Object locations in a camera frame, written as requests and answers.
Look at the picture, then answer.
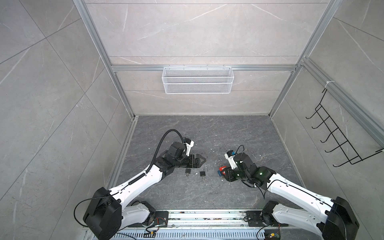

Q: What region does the red padlock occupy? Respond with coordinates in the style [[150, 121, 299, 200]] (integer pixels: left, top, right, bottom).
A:
[[219, 164, 226, 172]]

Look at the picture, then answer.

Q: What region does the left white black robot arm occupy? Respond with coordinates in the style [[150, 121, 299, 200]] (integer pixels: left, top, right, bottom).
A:
[[83, 142, 206, 240]]

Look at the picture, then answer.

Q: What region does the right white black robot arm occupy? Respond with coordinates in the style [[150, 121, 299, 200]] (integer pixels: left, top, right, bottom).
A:
[[220, 150, 360, 240]]

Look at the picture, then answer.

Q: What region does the black padlock left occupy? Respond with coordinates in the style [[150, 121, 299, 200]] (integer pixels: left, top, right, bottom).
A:
[[185, 169, 191, 177]]

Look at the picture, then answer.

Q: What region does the black padlock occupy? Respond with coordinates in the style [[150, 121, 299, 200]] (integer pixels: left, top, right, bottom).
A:
[[185, 169, 191, 177], [200, 171, 207, 181]]

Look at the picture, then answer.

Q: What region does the black padlock middle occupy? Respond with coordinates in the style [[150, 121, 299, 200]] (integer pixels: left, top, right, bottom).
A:
[[200, 171, 207, 181]]

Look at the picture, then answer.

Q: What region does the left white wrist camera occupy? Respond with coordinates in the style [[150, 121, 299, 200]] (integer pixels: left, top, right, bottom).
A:
[[184, 138, 194, 157]]

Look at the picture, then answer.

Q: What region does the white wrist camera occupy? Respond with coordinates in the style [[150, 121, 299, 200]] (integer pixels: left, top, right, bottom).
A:
[[225, 150, 237, 170], [184, 138, 194, 157]]

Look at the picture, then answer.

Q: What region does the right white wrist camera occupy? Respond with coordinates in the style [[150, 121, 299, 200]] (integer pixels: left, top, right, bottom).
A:
[[225, 150, 237, 170]]

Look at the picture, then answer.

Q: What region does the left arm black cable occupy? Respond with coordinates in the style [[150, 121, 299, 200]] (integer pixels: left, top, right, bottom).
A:
[[145, 128, 185, 174]]

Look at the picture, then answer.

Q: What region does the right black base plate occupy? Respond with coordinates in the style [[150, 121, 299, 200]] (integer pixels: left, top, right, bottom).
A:
[[243, 211, 289, 227]]

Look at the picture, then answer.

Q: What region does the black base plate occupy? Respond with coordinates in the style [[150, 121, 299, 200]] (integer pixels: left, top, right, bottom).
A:
[[243, 211, 289, 227], [130, 211, 169, 227]]

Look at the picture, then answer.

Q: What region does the aluminium front rail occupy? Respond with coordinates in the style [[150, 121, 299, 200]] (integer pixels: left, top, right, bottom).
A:
[[82, 208, 334, 231]]

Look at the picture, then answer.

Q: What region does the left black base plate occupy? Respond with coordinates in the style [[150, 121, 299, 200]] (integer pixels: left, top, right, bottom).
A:
[[130, 211, 169, 227]]

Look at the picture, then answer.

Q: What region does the white wire mesh basket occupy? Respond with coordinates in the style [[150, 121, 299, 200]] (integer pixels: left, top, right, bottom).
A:
[[162, 67, 235, 95]]

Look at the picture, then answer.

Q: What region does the black wire hook rack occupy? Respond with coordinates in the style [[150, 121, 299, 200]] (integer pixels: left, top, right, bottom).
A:
[[306, 88, 384, 168]]

